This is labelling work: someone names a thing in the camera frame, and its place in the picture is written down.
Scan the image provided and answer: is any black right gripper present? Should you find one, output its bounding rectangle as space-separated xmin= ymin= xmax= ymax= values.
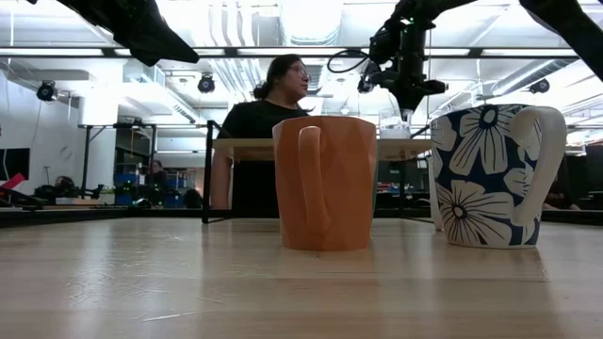
xmin=376 ymin=44 xmax=448 ymax=121

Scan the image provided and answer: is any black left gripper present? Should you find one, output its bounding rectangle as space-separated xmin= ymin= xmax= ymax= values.
xmin=56 ymin=0 xmax=200 ymax=67

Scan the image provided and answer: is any clear glass cup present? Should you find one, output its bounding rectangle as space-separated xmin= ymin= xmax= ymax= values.
xmin=378 ymin=106 xmax=412 ymax=140

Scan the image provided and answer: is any orange faceted mug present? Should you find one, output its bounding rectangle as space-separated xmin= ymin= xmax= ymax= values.
xmin=271 ymin=115 xmax=379 ymax=252

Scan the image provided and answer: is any blue white floral mug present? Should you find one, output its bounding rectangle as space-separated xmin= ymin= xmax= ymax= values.
xmin=429 ymin=103 xmax=568 ymax=250

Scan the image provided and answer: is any black overhead light beam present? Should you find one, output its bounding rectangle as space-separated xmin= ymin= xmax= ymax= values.
xmin=0 ymin=45 xmax=603 ymax=59

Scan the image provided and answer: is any person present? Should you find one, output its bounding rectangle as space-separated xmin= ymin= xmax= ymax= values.
xmin=541 ymin=157 xmax=581 ymax=212
xmin=146 ymin=158 xmax=167 ymax=189
xmin=210 ymin=53 xmax=313 ymax=212

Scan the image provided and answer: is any blue storage bin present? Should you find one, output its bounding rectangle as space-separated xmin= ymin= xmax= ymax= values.
xmin=162 ymin=174 xmax=186 ymax=208

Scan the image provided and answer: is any black room divider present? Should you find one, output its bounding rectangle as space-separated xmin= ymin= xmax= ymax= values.
xmin=564 ymin=154 xmax=603 ymax=211

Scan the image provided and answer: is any red object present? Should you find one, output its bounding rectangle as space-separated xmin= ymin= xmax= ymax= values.
xmin=0 ymin=172 xmax=25 ymax=195

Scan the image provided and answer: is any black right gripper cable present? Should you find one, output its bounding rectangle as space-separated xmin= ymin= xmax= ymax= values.
xmin=326 ymin=48 xmax=378 ymax=75

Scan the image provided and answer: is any silver ceiling duct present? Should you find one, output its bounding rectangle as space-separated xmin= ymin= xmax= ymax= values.
xmin=277 ymin=0 xmax=345 ymax=47

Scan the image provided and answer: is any black background rig frame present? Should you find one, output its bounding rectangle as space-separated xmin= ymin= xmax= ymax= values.
xmin=77 ymin=121 xmax=159 ymax=199

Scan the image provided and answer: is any wooden shelf black metal frame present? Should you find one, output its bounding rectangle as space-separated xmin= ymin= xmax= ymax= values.
xmin=201 ymin=120 xmax=442 ymax=225

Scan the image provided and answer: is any black wall monitor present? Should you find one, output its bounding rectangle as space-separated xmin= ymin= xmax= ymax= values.
xmin=0 ymin=148 xmax=31 ymax=182

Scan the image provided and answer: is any black aluminium table frame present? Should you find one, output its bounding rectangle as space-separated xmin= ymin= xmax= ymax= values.
xmin=0 ymin=206 xmax=603 ymax=228

